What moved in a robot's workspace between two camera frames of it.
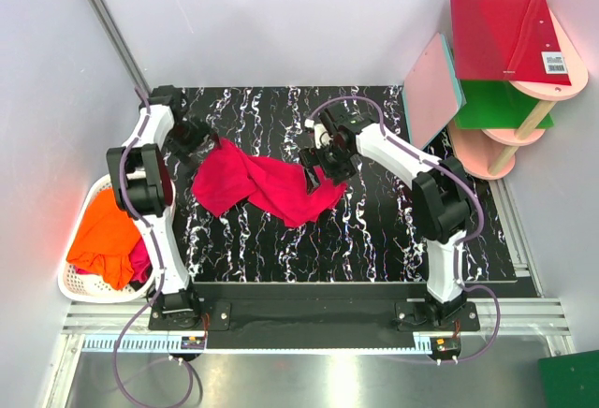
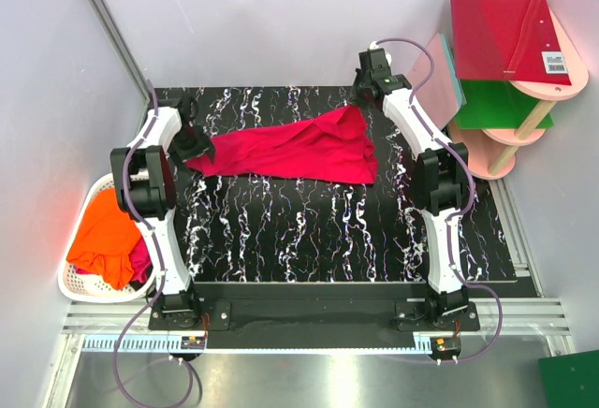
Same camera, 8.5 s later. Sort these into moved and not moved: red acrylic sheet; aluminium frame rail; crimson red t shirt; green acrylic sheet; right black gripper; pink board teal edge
Moved: right black gripper; crimson red t shirt
Not moved: green acrylic sheet; red acrylic sheet; pink board teal edge; aluminium frame rail
